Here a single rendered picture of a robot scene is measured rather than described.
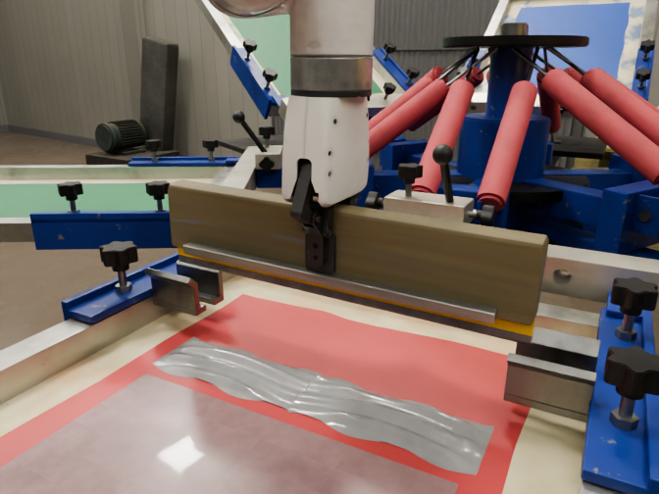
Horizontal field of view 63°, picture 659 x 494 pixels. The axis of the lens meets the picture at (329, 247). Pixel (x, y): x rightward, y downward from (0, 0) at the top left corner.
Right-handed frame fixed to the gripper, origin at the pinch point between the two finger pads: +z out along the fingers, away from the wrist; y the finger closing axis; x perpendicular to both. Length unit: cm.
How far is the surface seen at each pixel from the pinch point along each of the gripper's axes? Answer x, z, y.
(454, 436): 15.8, 13.0, 6.1
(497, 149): 6, -3, -54
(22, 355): -25.8, 10.7, 17.8
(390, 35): -161, -39, -417
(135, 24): -526, -58, -478
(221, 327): -16.1, 14.0, -1.5
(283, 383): -2.1, 13.6, 5.7
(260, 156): -45, 2, -53
